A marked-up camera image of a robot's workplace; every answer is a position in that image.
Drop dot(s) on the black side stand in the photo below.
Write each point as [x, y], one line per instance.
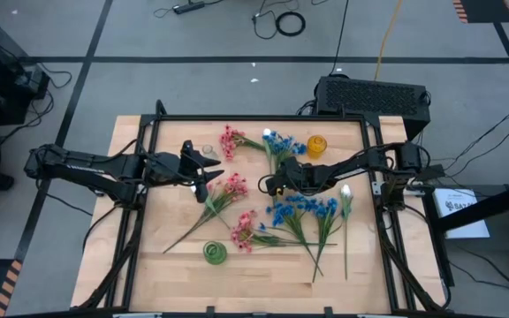
[493, 205]

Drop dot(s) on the green patterned glass vase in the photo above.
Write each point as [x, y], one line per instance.
[214, 253]

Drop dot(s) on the amber glass vase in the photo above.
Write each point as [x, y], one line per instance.
[316, 146]

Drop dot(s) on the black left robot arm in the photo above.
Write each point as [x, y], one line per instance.
[82, 167]

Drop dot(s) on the black aluminium rig frame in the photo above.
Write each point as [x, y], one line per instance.
[259, 118]

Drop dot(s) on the white printed paper sheet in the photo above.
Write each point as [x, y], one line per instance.
[462, 221]

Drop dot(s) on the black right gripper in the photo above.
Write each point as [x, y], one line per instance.
[298, 176]

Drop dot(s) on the black power strip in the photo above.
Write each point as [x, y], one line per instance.
[188, 7]

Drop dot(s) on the black power adapter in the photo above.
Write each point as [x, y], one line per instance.
[431, 172]

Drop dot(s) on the small clear glass vase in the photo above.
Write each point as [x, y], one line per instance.
[208, 150]

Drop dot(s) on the black computer case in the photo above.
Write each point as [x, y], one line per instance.
[369, 99]

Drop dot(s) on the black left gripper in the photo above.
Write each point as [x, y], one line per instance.
[166, 168]

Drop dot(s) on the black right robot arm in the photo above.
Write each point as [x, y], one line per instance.
[347, 172]

